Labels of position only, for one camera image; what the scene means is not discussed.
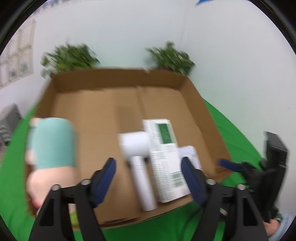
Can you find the person's right hand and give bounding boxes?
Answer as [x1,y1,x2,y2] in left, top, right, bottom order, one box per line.
[263,218,280,237]

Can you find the grey plastic stool stack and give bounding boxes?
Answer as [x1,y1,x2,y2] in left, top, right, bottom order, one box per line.
[0,103,23,146]

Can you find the large open cardboard box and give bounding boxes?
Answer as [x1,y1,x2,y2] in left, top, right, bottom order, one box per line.
[35,69,230,228]

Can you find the framed certificates on wall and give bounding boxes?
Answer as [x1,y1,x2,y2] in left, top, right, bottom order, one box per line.
[1,19,36,89]

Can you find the white hair dryer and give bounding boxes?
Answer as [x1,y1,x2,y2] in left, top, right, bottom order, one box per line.
[118,131,157,212]

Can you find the white green medicine box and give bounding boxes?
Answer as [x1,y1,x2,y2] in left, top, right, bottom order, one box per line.
[142,119,189,203]

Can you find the pink teal plush toy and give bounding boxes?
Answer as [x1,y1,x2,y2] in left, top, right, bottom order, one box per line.
[25,118,80,214]

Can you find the potted plant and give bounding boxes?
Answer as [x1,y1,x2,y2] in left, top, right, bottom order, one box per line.
[145,41,195,76]
[41,43,100,78]

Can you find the white folding phone stand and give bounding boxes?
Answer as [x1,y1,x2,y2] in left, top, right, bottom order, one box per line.
[178,146,202,170]

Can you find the right potted plant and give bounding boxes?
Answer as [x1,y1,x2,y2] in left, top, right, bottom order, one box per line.
[145,41,195,76]

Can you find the left potted plant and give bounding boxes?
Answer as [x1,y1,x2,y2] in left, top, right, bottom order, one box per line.
[41,43,100,78]

